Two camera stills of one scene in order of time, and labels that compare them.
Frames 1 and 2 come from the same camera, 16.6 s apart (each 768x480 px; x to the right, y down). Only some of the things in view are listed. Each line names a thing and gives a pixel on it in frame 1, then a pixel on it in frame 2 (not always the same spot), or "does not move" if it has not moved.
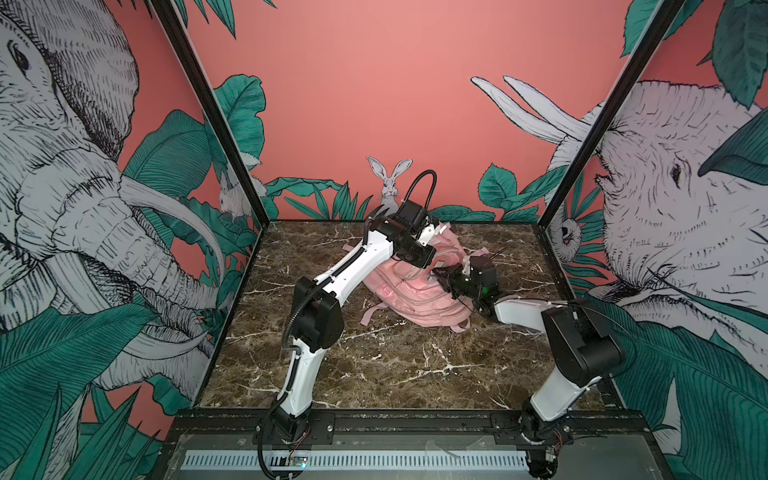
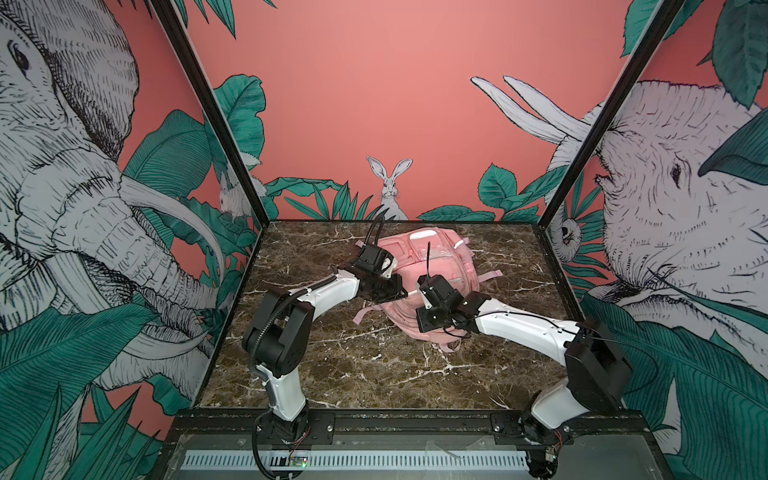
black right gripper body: [460, 284] to [432, 319]
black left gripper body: [419, 254] to [385, 288]
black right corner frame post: [664, 20] does not move
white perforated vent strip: [353, 460] does not move
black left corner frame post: [173, 25] does not move
